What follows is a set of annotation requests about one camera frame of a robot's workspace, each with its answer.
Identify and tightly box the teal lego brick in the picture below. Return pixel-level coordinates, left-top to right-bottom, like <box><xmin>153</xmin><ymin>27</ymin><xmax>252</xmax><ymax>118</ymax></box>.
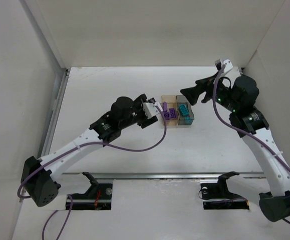
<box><xmin>178</xmin><ymin>103</ymin><xmax>189</xmax><ymax>117</ymax></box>

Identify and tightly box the purple small lego brick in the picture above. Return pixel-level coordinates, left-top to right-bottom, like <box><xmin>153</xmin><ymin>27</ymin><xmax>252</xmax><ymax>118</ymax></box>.
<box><xmin>163</xmin><ymin>111</ymin><xmax>170</xmax><ymax>121</ymax></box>

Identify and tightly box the purple flower lego tile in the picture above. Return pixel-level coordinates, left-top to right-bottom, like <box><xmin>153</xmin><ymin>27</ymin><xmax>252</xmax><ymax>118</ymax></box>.
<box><xmin>163</xmin><ymin>101</ymin><xmax>168</xmax><ymax>112</ymax></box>

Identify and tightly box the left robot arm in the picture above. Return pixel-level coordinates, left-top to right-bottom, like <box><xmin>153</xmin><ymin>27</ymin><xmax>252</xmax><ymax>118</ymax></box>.
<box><xmin>17</xmin><ymin>94</ymin><xmax>162</xmax><ymax>207</ymax></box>

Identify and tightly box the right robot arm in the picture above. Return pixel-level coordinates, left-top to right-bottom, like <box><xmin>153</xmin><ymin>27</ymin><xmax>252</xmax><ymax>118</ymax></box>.
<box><xmin>180</xmin><ymin>75</ymin><xmax>290</xmax><ymax>223</ymax></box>

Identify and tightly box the grey transparent container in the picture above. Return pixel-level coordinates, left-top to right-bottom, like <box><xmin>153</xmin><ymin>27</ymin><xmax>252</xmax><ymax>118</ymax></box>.
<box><xmin>176</xmin><ymin>95</ymin><xmax>194</xmax><ymax>126</ymax></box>

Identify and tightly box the orange transparent container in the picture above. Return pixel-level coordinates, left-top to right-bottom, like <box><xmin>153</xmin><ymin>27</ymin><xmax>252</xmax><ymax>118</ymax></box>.
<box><xmin>161</xmin><ymin>95</ymin><xmax>178</xmax><ymax>126</ymax></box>

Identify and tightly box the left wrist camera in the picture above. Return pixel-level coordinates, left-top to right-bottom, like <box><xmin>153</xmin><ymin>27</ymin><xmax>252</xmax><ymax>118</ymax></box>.
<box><xmin>142</xmin><ymin>98</ymin><xmax>163</xmax><ymax>119</ymax></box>

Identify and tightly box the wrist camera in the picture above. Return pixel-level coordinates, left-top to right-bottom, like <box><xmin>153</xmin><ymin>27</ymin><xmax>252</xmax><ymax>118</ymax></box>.
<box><xmin>142</xmin><ymin>98</ymin><xmax>163</xmax><ymax>119</ymax></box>
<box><xmin>215</xmin><ymin>58</ymin><xmax>233</xmax><ymax>76</ymax></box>

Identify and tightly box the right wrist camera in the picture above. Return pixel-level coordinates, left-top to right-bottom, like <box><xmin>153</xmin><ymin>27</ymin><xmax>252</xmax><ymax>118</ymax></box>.
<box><xmin>215</xmin><ymin>58</ymin><xmax>233</xmax><ymax>76</ymax></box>

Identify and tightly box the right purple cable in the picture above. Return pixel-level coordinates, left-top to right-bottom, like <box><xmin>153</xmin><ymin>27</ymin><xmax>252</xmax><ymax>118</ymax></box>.
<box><xmin>211</xmin><ymin>65</ymin><xmax>290</xmax><ymax>228</ymax></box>

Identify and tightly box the purple cable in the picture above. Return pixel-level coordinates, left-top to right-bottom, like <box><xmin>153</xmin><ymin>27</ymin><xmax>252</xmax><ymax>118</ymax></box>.
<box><xmin>211</xmin><ymin>65</ymin><xmax>290</xmax><ymax>228</ymax></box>
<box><xmin>18</xmin><ymin>101</ymin><xmax>168</xmax><ymax>240</ymax></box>

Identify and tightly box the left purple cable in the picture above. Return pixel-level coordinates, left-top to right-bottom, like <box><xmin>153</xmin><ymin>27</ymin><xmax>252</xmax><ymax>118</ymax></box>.
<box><xmin>18</xmin><ymin>101</ymin><xmax>168</xmax><ymax>240</ymax></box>

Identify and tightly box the aluminium rail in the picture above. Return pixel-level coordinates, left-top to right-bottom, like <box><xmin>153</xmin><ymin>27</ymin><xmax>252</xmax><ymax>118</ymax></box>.
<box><xmin>59</xmin><ymin>172</ymin><xmax>265</xmax><ymax>180</ymax></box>

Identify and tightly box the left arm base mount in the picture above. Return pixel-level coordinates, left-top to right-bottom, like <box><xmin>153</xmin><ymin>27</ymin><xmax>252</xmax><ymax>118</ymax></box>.
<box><xmin>63</xmin><ymin>172</ymin><xmax>113</xmax><ymax>211</ymax></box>

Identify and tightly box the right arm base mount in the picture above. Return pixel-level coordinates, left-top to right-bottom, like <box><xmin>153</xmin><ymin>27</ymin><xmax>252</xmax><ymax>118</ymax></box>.
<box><xmin>198</xmin><ymin>171</ymin><xmax>249</xmax><ymax>210</ymax></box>

